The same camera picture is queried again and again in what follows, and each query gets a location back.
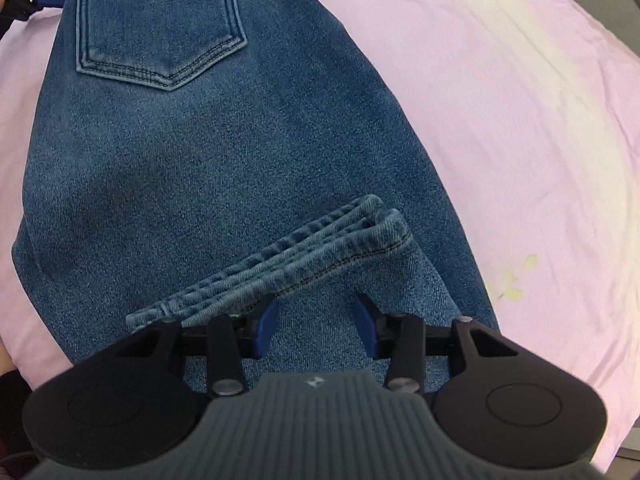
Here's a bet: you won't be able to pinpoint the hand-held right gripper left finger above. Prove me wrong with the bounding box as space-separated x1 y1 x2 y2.
112 300 280 397

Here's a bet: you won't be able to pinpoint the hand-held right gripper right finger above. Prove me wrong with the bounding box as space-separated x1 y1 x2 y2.
354 292 518 393

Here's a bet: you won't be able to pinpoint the blue denim pants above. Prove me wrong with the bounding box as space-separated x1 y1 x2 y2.
11 0 501 396

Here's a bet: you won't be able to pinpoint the pink floral blanket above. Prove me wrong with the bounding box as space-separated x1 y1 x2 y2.
0 0 640 476

